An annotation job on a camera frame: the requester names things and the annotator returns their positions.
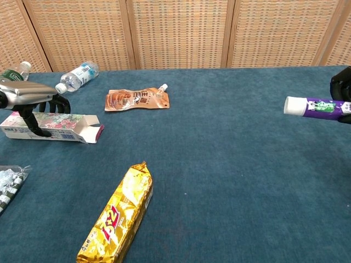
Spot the purple toothpaste tube white cap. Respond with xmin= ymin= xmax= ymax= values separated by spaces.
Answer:
xmin=284 ymin=96 xmax=351 ymax=121

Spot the gold foil biscuit pack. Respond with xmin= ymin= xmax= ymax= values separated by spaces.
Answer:
xmin=76 ymin=161 xmax=154 ymax=263

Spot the blue label water bottle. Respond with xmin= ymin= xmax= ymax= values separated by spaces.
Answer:
xmin=55 ymin=60 xmax=100 ymax=94

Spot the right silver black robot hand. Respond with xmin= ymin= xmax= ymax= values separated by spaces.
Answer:
xmin=330 ymin=65 xmax=351 ymax=124

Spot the floral toothpaste carton box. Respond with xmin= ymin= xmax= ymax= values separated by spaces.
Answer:
xmin=0 ymin=111 xmax=105 ymax=145

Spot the woven wooden folding screen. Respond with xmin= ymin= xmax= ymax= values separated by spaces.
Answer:
xmin=0 ymin=0 xmax=351 ymax=73

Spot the orange spout pouch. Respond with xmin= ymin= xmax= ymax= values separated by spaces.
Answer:
xmin=104 ymin=83 xmax=171 ymax=112

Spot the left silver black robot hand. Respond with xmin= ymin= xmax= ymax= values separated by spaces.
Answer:
xmin=0 ymin=81 xmax=71 ymax=138

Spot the striped shirt in plastic bag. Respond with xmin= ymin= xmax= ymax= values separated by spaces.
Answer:
xmin=0 ymin=165 xmax=32 ymax=217

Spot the green label water bottle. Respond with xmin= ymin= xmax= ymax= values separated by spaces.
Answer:
xmin=0 ymin=61 xmax=32 ymax=83

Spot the teal carpet table mat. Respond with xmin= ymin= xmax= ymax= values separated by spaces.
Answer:
xmin=0 ymin=65 xmax=351 ymax=263

